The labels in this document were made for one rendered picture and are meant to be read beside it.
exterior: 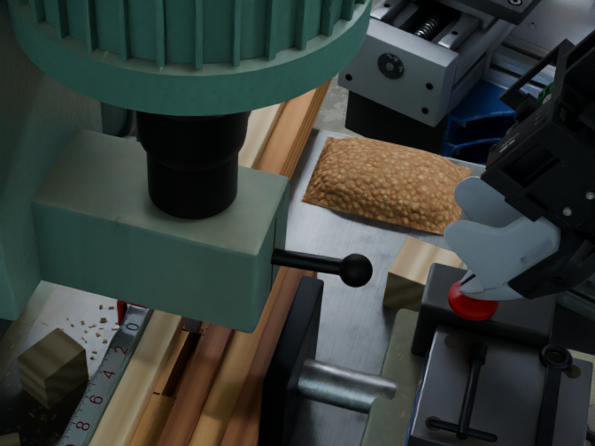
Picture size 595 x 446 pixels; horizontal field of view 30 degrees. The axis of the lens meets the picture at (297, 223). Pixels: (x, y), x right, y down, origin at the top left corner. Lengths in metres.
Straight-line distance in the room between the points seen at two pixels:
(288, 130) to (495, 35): 0.55
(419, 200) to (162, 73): 0.43
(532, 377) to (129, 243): 0.25
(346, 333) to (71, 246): 0.23
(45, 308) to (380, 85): 0.55
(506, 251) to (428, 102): 0.70
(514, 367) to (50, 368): 0.36
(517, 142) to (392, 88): 0.76
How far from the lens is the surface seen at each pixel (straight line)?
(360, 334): 0.80
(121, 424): 0.69
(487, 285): 0.63
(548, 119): 0.54
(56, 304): 0.95
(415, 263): 0.80
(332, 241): 0.86
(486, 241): 0.61
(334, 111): 2.41
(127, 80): 0.48
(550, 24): 1.45
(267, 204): 0.64
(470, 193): 0.64
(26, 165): 0.63
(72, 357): 0.86
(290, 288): 0.75
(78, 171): 0.66
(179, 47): 0.47
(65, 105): 0.67
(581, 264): 0.58
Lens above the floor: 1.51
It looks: 45 degrees down
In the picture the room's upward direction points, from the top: 5 degrees clockwise
